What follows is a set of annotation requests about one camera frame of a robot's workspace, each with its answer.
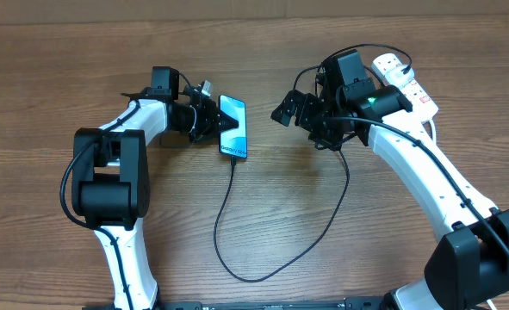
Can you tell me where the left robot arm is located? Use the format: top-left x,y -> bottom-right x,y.
59,66 -> 247,309

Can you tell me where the Samsung Galaxy smartphone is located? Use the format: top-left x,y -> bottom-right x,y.
218,95 -> 247,159

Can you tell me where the white power strip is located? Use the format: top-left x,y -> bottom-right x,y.
371,53 -> 438,123

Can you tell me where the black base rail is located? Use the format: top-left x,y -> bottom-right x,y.
81,295 -> 393,310

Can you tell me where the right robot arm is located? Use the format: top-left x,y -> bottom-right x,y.
271,46 -> 509,309

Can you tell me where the cardboard wall panel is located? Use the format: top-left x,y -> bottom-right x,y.
0,0 -> 509,25

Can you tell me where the black USB charging cable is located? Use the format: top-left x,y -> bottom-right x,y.
212,43 -> 413,284

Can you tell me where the white charger plug adapter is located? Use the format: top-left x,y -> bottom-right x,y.
384,66 -> 415,89

